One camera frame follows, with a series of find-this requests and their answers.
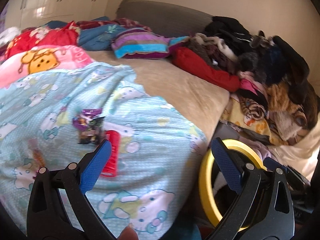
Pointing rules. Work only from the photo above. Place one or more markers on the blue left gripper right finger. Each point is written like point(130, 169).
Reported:
point(229, 164)

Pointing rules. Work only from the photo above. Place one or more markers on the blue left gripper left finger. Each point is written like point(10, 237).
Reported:
point(92, 164)

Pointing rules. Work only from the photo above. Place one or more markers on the red cylindrical package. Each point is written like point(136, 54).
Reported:
point(110, 169)

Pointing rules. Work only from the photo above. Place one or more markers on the dark green snack packet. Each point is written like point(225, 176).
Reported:
point(91, 136)

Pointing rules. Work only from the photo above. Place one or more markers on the purple snack wrapper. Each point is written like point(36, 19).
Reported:
point(88, 119)

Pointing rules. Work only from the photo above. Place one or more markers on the gold magenta candy wrapper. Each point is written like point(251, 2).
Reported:
point(36, 153)

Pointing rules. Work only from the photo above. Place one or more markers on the person left hand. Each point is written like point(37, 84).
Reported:
point(128, 233)

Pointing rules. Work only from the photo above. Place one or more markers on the lilac fleece garment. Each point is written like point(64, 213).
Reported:
point(261, 150)

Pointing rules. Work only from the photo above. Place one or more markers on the yellow cartoon blanket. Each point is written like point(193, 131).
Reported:
point(258, 130)

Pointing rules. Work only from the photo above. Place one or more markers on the light blue Hello Kitty blanket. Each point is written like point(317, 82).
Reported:
point(51, 119)

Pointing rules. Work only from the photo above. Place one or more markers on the beige bed sheet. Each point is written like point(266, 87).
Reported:
point(199, 101)

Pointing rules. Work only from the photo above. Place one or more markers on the pile of dark clothes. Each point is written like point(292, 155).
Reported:
point(273, 76)

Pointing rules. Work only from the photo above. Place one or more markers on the red cushion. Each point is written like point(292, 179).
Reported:
point(192, 63)

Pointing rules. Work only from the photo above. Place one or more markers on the pink cartoon bear blanket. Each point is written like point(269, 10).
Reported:
point(40, 59)

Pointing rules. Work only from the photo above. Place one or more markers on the blue leaf pattern quilt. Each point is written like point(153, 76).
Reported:
point(92, 35)

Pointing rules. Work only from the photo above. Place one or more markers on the purple blue striped pillow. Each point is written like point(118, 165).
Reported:
point(138, 43)

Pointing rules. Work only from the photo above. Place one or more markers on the red floral quilt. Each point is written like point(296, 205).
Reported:
point(43, 36)

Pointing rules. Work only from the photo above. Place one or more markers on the white clothing heap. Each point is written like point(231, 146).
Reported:
point(8, 35)

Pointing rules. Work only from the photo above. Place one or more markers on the grey bed headboard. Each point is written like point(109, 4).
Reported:
point(164, 19)

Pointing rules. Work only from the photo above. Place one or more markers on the cream glossy wardrobe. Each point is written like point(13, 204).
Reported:
point(33, 13)

